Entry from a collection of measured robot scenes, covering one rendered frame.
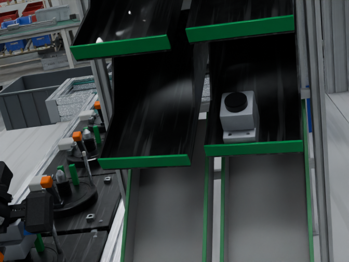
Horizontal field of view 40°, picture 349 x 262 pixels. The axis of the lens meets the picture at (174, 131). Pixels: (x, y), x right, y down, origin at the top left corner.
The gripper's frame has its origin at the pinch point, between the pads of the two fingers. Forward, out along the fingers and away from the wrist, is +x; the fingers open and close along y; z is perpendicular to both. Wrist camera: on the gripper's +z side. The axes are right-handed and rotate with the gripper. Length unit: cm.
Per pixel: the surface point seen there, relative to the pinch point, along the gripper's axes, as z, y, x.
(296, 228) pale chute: -6.2, -46.6, -1.7
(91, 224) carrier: 2.0, -8.0, 17.9
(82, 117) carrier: 48, 11, 66
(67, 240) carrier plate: -1.4, -4.3, 14.2
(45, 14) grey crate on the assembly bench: 344, 173, 390
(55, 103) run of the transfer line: 69, 32, 94
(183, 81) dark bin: 17.9, -32.4, -7.7
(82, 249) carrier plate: -3.9, -8.5, 11.5
